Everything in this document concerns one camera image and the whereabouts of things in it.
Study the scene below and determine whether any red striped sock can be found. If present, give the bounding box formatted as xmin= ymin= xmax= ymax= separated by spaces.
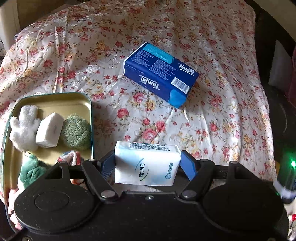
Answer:
xmin=56 ymin=151 xmax=84 ymax=166

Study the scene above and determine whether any green fuzzy ball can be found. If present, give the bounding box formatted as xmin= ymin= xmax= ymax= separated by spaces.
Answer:
xmin=60 ymin=114 xmax=91 ymax=151

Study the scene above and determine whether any pink cloth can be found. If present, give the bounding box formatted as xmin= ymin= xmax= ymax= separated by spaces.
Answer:
xmin=8 ymin=188 xmax=23 ymax=230

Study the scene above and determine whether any white and green plush toy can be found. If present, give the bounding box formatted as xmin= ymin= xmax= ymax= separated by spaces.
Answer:
xmin=18 ymin=152 xmax=51 ymax=190

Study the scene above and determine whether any white blue tissue packet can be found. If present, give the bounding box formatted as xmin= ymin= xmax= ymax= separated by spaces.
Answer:
xmin=114 ymin=141 xmax=181 ymax=186

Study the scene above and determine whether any floral bed sheet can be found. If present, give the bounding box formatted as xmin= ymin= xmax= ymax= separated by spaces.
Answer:
xmin=1 ymin=1 xmax=276 ymax=181

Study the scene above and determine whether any white tissue pack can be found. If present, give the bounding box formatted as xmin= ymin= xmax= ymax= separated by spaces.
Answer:
xmin=36 ymin=113 xmax=64 ymax=148

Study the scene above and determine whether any blue Tempo tissue pack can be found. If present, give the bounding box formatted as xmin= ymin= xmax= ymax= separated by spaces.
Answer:
xmin=123 ymin=42 xmax=199 ymax=108

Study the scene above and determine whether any white fluffy plush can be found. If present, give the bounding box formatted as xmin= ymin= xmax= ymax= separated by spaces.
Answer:
xmin=10 ymin=105 xmax=41 ymax=152

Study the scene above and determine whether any gold metal tin tray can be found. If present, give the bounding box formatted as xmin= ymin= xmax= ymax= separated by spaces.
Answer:
xmin=0 ymin=92 xmax=95 ymax=232

